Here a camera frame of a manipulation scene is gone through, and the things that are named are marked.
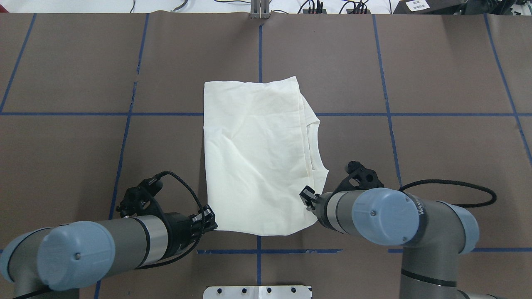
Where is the cream long-sleeve cat shirt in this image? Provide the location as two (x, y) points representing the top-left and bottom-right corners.
(203, 76), (328, 236)

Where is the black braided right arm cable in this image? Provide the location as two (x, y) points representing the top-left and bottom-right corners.
(398, 179), (498, 208)

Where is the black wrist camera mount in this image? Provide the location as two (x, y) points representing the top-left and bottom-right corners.
(332, 161), (384, 194)
(116, 177), (163, 218)

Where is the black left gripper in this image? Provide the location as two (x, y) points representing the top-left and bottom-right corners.
(165, 204), (218, 258)

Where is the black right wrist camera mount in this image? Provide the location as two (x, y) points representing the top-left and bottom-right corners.
(332, 161), (384, 194)

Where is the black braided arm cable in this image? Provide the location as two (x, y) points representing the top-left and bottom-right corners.
(398, 179), (498, 208)
(133, 171), (205, 270)

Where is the black box with label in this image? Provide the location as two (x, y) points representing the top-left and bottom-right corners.
(392, 0), (468, 15)

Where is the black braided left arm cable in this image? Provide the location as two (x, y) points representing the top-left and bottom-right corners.
(133, 171), (205, 270)

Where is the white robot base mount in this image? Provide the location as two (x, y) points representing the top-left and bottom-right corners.
(203, 284), (313, 299)

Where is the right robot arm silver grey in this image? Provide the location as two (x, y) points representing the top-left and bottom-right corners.
(300, 186), (495, 299)

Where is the aluminium frame post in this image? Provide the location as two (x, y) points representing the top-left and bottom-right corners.
(249, 0), (271, 19)

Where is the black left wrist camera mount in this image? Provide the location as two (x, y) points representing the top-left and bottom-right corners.
(116, 177), (163, 218)

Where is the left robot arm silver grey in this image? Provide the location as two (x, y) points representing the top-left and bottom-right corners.
(1, 206), (218, 299)

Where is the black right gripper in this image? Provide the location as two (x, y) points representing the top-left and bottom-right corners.
(299, 186), (340, 232)

